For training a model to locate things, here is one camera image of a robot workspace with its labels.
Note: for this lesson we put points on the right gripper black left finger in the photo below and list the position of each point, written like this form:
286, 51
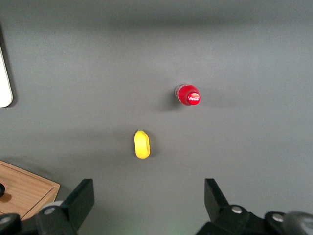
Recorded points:
78, 203

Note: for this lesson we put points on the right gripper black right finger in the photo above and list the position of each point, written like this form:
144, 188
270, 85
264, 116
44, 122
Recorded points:
217, 208

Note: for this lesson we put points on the beige plastic tray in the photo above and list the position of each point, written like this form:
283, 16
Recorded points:
3, 83

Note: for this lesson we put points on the wooden drawer cabinet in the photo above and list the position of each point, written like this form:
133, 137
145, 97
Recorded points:
36, 181

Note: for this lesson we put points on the lower wooden drawer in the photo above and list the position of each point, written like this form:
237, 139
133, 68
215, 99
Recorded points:
24, 193

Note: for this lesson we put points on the yellow lemon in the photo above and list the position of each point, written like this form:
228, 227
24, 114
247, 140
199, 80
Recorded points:
141, 144

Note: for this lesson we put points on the red cola bottle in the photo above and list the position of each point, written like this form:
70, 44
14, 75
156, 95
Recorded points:
187, 94

